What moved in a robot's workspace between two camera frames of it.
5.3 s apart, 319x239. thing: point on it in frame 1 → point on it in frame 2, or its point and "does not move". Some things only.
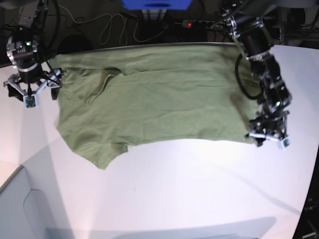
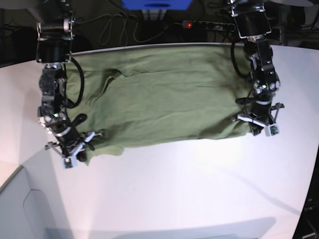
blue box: [157, 4] does not move
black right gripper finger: [259, 141] → [256, 128]
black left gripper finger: [55, 92] → [81, 156]
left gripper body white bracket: [54, 81] → [70, 160]
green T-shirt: [113, 98] does not move
